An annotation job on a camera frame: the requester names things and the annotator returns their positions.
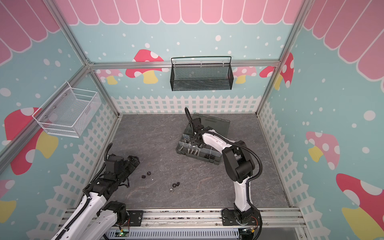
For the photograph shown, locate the silver bolt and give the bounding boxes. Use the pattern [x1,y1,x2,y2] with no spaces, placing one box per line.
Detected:
[179,146,200,156]

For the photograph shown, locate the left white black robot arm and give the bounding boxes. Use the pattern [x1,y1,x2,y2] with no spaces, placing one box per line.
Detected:
[52,143,141,240]

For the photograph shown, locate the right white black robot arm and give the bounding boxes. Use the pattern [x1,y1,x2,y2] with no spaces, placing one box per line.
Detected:
[185,107,263,226]

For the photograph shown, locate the grey plastic organizer box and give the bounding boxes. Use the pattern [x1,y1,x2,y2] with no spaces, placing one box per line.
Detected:
[175,112,231,166]

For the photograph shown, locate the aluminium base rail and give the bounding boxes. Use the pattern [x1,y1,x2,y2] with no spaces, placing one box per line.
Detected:
[124,208,308,229]

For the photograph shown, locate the black mesh wall basket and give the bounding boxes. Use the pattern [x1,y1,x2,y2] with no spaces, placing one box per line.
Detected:
[170,56,234,92]

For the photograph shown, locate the white wire wall basket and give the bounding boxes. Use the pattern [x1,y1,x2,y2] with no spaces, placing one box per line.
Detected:
[32,82,102,138]

